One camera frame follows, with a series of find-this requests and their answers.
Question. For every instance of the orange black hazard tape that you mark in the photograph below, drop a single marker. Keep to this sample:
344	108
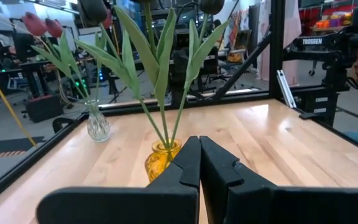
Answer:
2	154

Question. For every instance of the silver aluminium bracket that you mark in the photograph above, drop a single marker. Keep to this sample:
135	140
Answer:
286	88

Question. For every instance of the black aluminium table frame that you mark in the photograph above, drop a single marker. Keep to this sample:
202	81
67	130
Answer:
277	46

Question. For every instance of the black computer green lights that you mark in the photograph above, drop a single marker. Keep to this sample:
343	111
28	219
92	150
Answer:
79	85

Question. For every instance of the person's right leg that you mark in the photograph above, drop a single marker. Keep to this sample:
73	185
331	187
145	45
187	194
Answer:
357	138

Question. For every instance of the maroon artificial tulip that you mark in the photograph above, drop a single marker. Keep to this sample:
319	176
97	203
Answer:
34	23
54	27

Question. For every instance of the cart with colourful bins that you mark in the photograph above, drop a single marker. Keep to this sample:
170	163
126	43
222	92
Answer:
334	21

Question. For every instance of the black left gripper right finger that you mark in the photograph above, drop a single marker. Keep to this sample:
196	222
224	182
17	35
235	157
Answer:
291	207

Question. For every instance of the yellow textured glass vase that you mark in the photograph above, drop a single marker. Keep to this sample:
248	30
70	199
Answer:
157	161

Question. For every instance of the clear ribbed glass vase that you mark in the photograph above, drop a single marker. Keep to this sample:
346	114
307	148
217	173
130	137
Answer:
98	126

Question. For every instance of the white fabric panel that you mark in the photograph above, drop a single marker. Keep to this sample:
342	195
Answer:
292	31

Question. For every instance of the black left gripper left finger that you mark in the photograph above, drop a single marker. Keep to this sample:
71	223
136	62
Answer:
120	207

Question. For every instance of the black case red lid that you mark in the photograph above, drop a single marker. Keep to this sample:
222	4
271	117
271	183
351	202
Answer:
43	107

